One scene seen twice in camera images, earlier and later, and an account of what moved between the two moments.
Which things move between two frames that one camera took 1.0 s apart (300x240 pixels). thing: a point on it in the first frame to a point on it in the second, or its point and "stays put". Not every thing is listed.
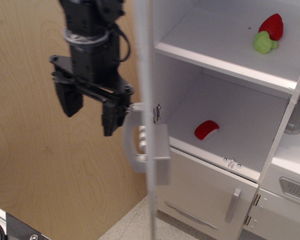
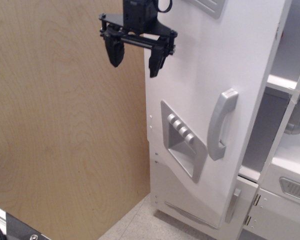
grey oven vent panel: [297, 190] stays put
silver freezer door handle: [236, 194] stays put
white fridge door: [145, 119] to [204, 105]
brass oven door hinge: [256, 199] stays put
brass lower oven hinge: [247, 220] stays put
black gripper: [95, 68] to [138, 25]
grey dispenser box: [161, 155] to [182, 142]
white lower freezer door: [207, 196] stays put
